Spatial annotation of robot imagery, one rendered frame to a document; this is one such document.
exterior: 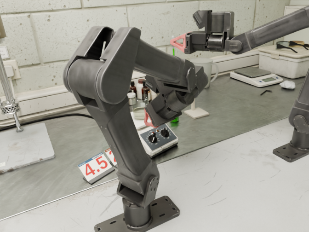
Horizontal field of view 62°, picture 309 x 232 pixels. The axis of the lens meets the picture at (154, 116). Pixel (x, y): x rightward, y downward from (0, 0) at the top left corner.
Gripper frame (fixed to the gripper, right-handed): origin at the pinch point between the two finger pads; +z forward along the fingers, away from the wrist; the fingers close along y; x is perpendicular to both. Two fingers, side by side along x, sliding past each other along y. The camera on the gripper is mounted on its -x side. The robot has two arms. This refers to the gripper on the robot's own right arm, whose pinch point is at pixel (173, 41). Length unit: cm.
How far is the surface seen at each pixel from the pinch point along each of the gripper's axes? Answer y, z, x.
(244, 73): -64, -12, 29
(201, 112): -10.5, -7.2, 32.2
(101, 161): 41, 5, 30
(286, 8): -124, -22, -2
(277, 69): -84, -26, 30
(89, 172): 46, 5, 31
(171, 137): 19.0, -8.5, 29.3
